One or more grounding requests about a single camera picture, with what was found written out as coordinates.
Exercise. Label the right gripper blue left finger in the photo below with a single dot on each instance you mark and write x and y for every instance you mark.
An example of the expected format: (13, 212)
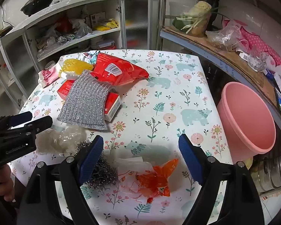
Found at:
(88, 158)

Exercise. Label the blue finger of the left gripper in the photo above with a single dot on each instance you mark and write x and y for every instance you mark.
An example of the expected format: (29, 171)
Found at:
(40, 125)
(19, 119)

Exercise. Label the metal shelf rack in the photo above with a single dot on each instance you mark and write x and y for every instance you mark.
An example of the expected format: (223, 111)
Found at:
(276, 113)

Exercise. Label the yellow foam fruit net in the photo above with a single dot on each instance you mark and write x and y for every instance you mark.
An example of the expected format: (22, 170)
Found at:
(75, 66)

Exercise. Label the orange white wrapper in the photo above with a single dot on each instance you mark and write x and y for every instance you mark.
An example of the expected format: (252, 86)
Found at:
(141, 181)

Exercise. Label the vegetables with green onions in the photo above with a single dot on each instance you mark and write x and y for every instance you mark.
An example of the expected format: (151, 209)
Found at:
(195, 21)

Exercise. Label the colorful wrapper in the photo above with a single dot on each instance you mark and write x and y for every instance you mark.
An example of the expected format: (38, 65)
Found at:
(91, 57)

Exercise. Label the silver mesh scouring cloth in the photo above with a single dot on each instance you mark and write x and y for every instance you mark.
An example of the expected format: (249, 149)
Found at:
(85, 103)

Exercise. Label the black wok with handle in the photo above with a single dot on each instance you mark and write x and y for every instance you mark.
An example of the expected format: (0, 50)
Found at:
(34, 6)

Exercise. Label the pink polka dot cloth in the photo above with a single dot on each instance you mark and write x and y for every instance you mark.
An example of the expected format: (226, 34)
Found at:
(254, 41)

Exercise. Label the left hand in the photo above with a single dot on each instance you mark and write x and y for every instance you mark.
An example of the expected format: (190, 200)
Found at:
(6, 183)

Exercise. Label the red plastic snack bag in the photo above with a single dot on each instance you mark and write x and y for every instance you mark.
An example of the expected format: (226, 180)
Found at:
(117, 71)

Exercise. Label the cardboard shelf liner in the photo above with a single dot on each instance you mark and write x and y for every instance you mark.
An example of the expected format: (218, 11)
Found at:
(231, 58)

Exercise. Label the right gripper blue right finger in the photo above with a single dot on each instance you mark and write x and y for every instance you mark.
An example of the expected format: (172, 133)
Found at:
(189, 152)

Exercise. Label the stainless steel steamer pot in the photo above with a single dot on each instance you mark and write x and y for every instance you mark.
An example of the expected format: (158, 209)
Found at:
(266, 172)

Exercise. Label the glass mug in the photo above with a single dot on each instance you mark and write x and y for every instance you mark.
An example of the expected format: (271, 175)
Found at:
(257, 60)

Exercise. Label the steel wool scrubber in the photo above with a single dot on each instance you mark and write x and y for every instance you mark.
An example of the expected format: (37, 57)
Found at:
(103, 174)

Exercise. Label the grey kitchen cabinet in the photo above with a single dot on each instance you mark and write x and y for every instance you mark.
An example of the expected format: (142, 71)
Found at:
(65, 28)

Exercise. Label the pink plastic trash bin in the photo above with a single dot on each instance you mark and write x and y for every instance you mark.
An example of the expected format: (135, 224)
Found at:
(247, 122)

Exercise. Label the pink white paper packet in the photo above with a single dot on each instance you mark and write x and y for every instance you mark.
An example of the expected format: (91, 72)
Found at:
(47, 77)

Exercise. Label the clear bag on shelf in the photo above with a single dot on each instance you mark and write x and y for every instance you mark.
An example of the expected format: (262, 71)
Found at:
(226, 38)

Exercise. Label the red white carton box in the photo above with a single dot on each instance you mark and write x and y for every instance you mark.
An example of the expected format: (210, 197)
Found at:
(112, 104)

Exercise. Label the clear plastic bag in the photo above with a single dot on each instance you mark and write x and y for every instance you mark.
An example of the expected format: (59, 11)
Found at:
(63, 143)

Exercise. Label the floral bear tablecloth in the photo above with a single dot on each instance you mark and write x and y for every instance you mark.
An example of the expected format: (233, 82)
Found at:
(155, 112)

